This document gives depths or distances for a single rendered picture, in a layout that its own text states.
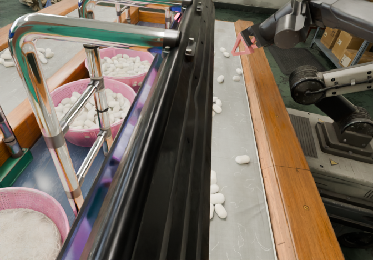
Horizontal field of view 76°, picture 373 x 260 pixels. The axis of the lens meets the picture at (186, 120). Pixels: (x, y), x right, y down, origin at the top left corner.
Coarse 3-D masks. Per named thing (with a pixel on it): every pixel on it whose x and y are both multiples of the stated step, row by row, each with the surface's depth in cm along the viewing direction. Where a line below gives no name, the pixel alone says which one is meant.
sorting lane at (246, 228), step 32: (224, 32) 138; (224, 64) 105; (224, 96) 85; (224, 128) 71; (224, 160) 61; (256, 160) 62; (224, 192) 54; (256, 192) 54; (224, 224) 48; (256, 224) 48; (224, 256) 43; (256, 256) 44
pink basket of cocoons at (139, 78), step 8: (104, 48) 99; (112, 48) 101; (104, 56) 100; (136, 56) 103; (144, 56) 101; (152, 56) 98; (144, 72) 87; (120, 80) 84; (128, 80) 85; (136, 80) 87; (136, 88) 91
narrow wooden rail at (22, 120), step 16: (64, 64) 87; (80, 64) 88; (48, 80) 78; (64, 80) 79; (16, 112) 64; (32, 112) 65; (16, 128) 60; (32, 128) 66; (0, 144) 56; (32, 144) 67; (0, 160) 56
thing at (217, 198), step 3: (210, 195) 50; (213, 195) 50; (216, 195) 50; (219, 195) 50; (222, 195) 50; (210, 198) 50; (213, 198) 50; (216, 198) 50; (219, 198) 50; (222, 198) 50; (210, 201) 50; (213, 201) 50; (216, 201) 50; (219, 201) 50; (222, 201) 50
